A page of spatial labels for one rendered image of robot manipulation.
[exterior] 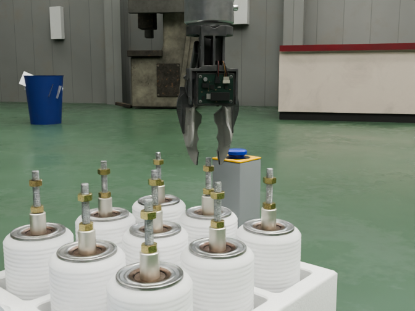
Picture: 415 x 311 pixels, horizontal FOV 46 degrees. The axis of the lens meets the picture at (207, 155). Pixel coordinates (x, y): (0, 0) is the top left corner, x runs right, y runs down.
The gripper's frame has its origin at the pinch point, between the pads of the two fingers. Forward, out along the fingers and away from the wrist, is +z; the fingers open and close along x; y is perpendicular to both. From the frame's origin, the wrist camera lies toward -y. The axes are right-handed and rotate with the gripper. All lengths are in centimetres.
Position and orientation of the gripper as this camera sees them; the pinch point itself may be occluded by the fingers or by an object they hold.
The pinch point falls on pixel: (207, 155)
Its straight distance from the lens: 78.5
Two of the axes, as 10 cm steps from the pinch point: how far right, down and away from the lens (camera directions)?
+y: 1.3, 1.6, -9.8
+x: 9.9, -0.2, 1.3
